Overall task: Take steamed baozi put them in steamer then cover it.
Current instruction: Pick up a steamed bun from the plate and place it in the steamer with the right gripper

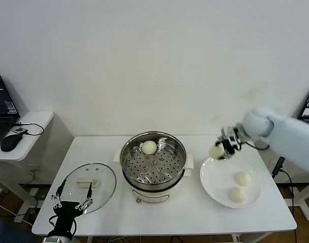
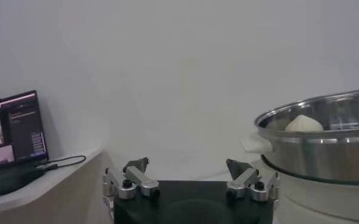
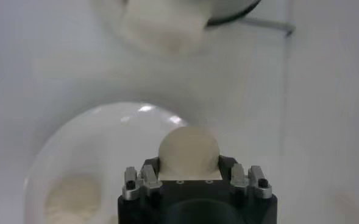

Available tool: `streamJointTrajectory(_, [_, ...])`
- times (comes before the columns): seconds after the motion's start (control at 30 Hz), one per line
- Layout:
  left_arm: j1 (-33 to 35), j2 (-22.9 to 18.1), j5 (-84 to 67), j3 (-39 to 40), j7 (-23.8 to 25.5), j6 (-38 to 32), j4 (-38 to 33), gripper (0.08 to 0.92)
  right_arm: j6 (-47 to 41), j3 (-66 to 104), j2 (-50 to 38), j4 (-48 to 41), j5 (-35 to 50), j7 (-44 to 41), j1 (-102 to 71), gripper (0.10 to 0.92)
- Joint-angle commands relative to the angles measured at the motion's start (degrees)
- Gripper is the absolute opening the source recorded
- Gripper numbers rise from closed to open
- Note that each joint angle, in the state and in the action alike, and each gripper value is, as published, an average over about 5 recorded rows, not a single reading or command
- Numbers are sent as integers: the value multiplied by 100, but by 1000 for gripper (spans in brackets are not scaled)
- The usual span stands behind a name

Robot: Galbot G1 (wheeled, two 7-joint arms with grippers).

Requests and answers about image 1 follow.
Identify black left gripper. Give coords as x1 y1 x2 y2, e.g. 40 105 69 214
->
51 179 94 237

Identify stainless steel steamer basket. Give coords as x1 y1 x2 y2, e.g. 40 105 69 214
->
120 131 188 187

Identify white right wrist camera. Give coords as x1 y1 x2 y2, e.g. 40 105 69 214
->
221 128 240 150

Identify black computer mouse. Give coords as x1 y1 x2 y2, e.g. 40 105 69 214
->
0 133 25 152

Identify cream electric cooking pot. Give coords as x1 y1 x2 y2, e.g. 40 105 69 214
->
113 146 196 205

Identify black laptop with dark screen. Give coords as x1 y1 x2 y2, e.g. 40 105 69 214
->
0 74 21 150

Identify white steamed baozi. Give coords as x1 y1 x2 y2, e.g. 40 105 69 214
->
141 140 157 155
227 187 247 204
234 171 252 187
209 144 225 160

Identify white side table rounded corner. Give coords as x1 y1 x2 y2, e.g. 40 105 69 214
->
0 110 55 211

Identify white round plate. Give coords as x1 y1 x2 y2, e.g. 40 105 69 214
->
200 154 262 210

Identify glass lid with cream handle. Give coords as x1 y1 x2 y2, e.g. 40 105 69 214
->
59 163 118 213

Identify white floor power strip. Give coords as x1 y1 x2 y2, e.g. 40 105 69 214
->
14 207 43 223

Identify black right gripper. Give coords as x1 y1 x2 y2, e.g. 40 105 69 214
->
214 124 246 160

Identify dark blue garment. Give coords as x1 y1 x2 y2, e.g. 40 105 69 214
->
0 217 33 243

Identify black USB hub with cable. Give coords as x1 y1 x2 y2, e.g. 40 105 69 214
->
14 122 45 136

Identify white side table with label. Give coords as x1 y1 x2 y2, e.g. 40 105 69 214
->
292 182 309 221

